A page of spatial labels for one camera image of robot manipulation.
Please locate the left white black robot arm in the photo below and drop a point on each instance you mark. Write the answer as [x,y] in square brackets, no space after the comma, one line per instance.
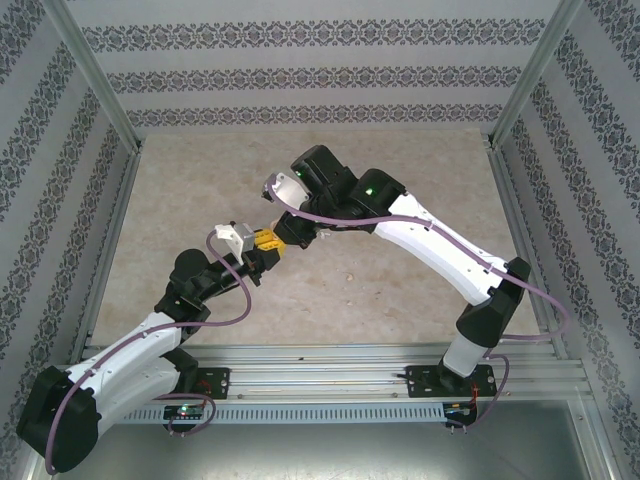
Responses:
[125,345]

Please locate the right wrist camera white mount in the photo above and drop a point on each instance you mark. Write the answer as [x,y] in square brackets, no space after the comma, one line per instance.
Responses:
[290,190]

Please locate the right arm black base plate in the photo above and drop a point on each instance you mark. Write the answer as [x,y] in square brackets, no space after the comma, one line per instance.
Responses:
[417,382]

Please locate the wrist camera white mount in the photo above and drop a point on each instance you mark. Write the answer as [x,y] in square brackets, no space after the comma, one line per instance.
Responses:
[240,239]
[290,190]

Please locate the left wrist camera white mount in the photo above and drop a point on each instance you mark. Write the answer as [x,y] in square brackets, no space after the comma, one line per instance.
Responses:
[240,239]

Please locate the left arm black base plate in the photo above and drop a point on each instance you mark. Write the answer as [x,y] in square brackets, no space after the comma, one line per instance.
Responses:
[220,382]

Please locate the aluminium side rail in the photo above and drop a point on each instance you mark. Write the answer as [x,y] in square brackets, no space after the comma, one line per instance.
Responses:
[112,225]
[520,200]

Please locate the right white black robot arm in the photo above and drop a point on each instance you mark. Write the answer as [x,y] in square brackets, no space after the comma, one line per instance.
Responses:
[440,240]

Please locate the aluminium mounting rail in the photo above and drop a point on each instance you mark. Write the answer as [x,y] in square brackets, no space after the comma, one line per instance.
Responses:
[320,375]

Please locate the aluminium frame post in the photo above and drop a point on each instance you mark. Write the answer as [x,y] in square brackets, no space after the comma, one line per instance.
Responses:
[100,85]
[530,75]

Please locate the grey sheet metal panel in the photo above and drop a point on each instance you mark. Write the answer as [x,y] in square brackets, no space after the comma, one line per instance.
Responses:
[320,450]

